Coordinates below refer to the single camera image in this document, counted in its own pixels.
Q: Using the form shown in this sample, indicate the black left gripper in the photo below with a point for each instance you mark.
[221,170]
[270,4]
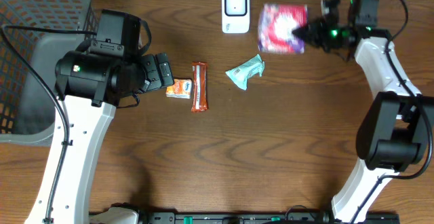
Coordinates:
[153,72]

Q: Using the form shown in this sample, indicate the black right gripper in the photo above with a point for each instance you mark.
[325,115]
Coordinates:
[310,34]

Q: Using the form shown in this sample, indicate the orange tissue pack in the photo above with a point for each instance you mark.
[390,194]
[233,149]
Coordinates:
[180,89]

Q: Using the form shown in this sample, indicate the red purple noodle packet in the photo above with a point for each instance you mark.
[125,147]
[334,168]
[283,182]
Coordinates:
[275,26]

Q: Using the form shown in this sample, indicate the orange-brown snack bar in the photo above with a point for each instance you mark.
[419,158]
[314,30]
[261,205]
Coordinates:
[200,102]

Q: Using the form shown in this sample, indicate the teal snack packet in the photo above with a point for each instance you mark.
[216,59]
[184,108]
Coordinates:
[240,75]

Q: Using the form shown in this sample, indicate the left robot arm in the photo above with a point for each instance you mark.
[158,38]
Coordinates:
[90,87]

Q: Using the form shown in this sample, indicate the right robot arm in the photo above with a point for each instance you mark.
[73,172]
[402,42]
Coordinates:
[395,138]

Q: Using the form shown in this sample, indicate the white barcode scanner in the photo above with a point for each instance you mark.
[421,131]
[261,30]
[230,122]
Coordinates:
[235,16]

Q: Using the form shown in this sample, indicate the grey plastic mesh basket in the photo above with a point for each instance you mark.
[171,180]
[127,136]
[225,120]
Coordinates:
[44,31]

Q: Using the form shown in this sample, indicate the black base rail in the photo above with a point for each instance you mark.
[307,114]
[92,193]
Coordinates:
[173,218]

